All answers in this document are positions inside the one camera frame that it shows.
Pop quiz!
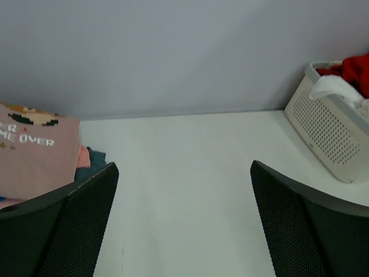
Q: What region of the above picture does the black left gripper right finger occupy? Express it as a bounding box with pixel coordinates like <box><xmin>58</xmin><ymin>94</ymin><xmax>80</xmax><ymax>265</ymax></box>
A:
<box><xmin>250</xmin><ymin>160</ymin><xmax>368</xmax><ymax>276</ymax></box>

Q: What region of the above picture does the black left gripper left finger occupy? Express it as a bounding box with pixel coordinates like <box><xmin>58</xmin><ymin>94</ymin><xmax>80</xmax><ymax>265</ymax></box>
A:
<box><xmin>1</xmin><ymin>162</ymin><xmax>119</xmax><ymax>277</ymax></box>

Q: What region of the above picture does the dusty pink graphic t-shirt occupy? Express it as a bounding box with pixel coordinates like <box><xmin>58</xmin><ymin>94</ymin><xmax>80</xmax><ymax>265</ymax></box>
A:
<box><xmin>1</xmin><ymin>103</ymin><xmax>80</xmax><ymax>200</ymax></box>

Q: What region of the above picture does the salmon pink t-shirt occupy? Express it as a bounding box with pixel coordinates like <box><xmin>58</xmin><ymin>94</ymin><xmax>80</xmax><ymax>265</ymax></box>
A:
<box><xmin>1</xmin><ymin>145</ymin><xmax>91</xmax><ymax>209</ymax></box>

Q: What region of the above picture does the slate blue t-shirt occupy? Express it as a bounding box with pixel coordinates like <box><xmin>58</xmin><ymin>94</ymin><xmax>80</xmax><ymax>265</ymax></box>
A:
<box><xmin>74</xmin><ymin>147</ymin><xmax>107</xmax><ymax>181</ymax></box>

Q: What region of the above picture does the white perforated laundry basket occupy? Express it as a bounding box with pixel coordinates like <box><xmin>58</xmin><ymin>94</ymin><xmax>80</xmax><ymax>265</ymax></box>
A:
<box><xmin>285</xmin><ymin>61</ymin><xmax>368</xmax><ymax>183</ymax></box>

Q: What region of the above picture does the white t-shirt in basket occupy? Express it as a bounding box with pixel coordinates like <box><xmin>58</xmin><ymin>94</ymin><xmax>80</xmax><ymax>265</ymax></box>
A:
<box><xmin>308</xmin><ymin>75</ymin><xmax>368</xmax><ymax>118</ymax></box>

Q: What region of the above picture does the red t-shirt in basket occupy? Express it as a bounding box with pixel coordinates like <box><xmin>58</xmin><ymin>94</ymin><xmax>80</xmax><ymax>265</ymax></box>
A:
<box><xmin>317</xmin><ymin>53</ymin><xmax>369</xmax><ymax>99</ymax></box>

